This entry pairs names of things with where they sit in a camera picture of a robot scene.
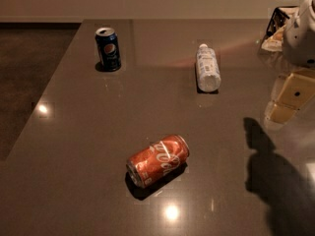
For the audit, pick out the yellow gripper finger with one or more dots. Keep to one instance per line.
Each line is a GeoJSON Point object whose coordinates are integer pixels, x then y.
{"type": "Point", "coordinates": [278, 87]}
{"type": "Point", "coordinates": [298, 89]}

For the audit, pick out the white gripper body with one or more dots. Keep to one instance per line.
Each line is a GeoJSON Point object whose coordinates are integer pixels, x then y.
{"type": "Point", "coordinates": [300, 39]}

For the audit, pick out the red coke can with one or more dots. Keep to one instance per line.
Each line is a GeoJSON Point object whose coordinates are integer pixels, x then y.
{"type": "Point", "coordinates": [157, 160]}

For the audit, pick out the blue pepsi can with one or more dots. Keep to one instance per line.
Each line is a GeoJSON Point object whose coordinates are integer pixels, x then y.
{"type": "Point", "coordinates": [108, 49]}

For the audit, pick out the clear plastic water bottle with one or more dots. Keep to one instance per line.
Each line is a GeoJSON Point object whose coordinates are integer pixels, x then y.
{"type": "Point", "coordinates": [207, 69]}

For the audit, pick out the black wire basket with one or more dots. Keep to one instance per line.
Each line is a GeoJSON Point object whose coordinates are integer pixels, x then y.
{"type": "Point", "coordinates": [273, 40]}

